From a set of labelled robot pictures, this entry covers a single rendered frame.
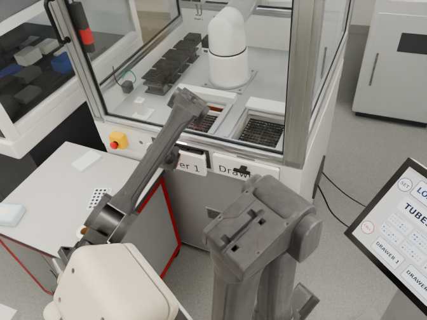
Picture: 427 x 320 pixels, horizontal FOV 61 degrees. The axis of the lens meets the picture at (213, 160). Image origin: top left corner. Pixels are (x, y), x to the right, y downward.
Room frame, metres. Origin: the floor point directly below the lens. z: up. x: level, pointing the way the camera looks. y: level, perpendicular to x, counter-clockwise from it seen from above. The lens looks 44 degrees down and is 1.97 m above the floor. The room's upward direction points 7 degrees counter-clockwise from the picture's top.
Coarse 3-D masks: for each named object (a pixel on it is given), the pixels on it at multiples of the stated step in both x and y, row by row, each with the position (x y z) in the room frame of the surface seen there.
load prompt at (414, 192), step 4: (420, 180) 0.65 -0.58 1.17; (420, 184) 0.64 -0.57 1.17; (424, 184) 0.63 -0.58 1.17; (416, 188) 0.63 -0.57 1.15; (420, 188) 0.63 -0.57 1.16; (424, 188) 0.62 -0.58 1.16; (412, 192) 0.63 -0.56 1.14; (416, 192) 0.62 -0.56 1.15; (420, 192) 0.62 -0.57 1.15; (424, 192) 0.61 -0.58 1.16; (416, 196) 0.62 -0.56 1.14; (420, 196) 0.61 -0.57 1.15; (424, 196) 0.60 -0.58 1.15; (420, 200) 0.60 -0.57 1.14; (424, 200) 0.60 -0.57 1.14; (424, 204) 0.59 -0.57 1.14
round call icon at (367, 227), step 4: (364, 220) 0.64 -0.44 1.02; (368, 220) 0.63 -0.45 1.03; (360, 224) 0.63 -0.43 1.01; (364, 224) 0.63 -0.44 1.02; (368, 224) 0.62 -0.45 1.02; (372, 224) 0.61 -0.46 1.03; (360, 228) 0.62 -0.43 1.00; (364, 228) 0.62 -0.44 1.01; (368, 228) 0.61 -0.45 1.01; (372, 228) 0.60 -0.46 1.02; (376, 228) 0.60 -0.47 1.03; (364, 232) 0.61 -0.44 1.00; (368, 232) 0.60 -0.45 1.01; (372, 232) 0.59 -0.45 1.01; (368, 236) 0.59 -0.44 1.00
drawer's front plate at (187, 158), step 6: (180, 150) 1.17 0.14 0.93; (180, 156) 1.15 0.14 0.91; (186, 156) 1.14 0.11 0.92; (192, 156) 1.12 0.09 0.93; (198, 156) 1.12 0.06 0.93; (180, 162) 1.15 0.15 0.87; (186, 162) 1.14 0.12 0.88; (192, 162) 1.12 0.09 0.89; (198, 162) 1.11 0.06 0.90; (204, 162) 1.10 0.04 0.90; (180, 168) 1.16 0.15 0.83; (186, 168) 1.14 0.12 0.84; (192, 168) 1.13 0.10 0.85; (198, 168) 1.11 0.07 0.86; (204, 168) 1.10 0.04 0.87; (198, 174) 1.11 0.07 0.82; (204, 174) 1.10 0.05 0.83
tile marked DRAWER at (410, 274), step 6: (408, 270) 0.47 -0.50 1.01; (414, 270) 0.46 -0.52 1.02; (402, 276) 0.46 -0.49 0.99; (408, 276) 0.45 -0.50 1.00; (414, 276) 0.45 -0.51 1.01; (420, 276) 0.44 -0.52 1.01; (408, 282) 0.44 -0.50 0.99; (414, 282) 0.43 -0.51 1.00; (420, 282) 0.43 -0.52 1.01; (426, 282) 0.42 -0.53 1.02; (414, 288) 0.42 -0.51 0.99; (420, 288) 0.42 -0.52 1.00; (426, 288) 0.41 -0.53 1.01; (420, 294) 0.40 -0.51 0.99; (426, 294) 0.40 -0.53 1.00; (426, 300) 0.39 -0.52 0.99
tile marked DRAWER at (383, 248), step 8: (376, 240) 0.57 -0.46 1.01; (384, 240) 0.56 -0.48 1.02; (376, 248) 0.55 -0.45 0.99; (384, 248) 0.54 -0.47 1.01; (392, 248) 0.53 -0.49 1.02; (384, 256) 0.52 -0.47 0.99; (392, 256) 0.51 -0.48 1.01; (400, 256) 0.51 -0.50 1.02; (392, 264) 0.50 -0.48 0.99; (400, 264) 0.49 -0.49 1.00
